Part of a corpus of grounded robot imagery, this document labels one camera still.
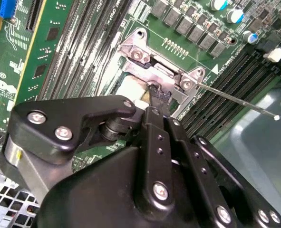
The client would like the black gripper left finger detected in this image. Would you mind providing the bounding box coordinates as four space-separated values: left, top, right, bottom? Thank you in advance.
1 84 178 210

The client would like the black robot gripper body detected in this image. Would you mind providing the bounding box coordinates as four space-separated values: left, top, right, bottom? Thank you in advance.
37 146 217 228

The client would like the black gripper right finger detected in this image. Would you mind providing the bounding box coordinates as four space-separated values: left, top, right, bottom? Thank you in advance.
158 90 281 228

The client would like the thin metal locking lever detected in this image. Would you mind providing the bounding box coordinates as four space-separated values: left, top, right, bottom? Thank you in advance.
196 82 281 120

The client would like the square CPU chip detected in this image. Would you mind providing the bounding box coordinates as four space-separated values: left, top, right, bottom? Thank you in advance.
116 76 150 107

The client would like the metal socket cover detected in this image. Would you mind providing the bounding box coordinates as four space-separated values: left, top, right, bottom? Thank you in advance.
125 60 188 116

